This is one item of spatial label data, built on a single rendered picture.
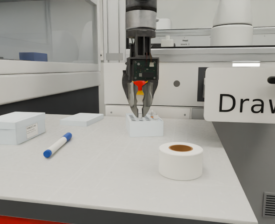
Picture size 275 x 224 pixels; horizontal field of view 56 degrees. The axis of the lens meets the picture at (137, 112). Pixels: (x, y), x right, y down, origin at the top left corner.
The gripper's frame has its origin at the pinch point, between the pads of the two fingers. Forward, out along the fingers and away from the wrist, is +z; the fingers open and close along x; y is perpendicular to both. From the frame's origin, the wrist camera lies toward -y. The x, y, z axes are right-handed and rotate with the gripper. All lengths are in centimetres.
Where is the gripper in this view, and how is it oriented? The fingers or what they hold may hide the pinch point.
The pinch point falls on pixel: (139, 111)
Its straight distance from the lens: 68.3
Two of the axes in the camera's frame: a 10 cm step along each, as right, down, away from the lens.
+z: 0.0, 9.9, 1.7
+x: 9.9, -0.2, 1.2
